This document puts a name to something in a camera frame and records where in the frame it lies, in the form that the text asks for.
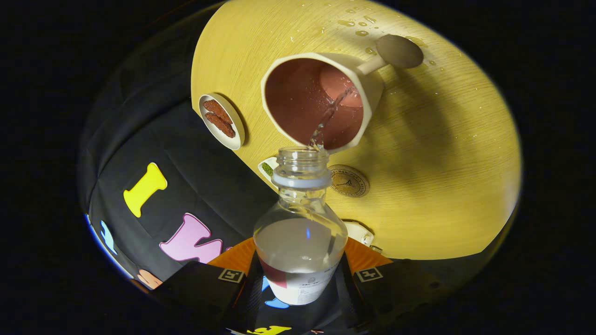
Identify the red meat piece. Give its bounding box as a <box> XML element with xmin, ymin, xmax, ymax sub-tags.
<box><xmin>205</xmin><ymin>113</ymin><xmax>236</xmax><ymax>139</ymax></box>
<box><xmin>202</xmin><ymin>99</ymin><xmax>233</xmax><ymax>124</ymax></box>

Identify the wooden table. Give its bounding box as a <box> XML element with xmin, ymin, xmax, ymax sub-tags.
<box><xmin>191</xmin><ymin>0</ymin><xmax>522</xmax><ymax>261</ymax></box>

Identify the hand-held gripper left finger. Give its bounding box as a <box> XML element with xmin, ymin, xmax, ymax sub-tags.
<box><xmin>149</xmin><ymin>237</ymin><xmax>264</xmax><ymax>333</ymax></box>

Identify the black backdrop cloth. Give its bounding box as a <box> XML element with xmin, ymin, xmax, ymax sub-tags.
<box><xmin>77</xmin><ymin>14</ymin><xmax>354</xmax><ymax>335</ymax></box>

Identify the round wooden coaster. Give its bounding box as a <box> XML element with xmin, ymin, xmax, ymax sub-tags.
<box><xmin>327</xmin><ymin>164</ymin><xmax>370</xmax><ymax>198</ymax></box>

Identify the white oval plate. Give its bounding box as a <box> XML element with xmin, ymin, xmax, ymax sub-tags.
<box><xmin>198</xmin><ymin>93</ymin><xmax>245</xmax><ymax>151</ymax></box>

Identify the white divided bean tray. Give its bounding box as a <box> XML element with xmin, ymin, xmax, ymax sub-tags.
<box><xmin>257</xmin><ymin>157</ymin><xmax>280</xmax><ymax>183</ymax></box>

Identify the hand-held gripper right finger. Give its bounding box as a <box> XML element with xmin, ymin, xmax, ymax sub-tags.
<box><xmin>335</xmin><ymin>237</ymin><xmax>450</xmax><ymax>333</ymax></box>

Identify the clear juice bottle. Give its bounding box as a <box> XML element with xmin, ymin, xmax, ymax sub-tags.
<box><xmin>253</xmin><ymin>146</ymin><xmax>349</xmax><ymax>306</ymax></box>

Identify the beige cup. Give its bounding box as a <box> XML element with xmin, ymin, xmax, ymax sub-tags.
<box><xmin>260</xmin><ymin>34</ymin><xmax>424</xmax><ymax>155</ymax></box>

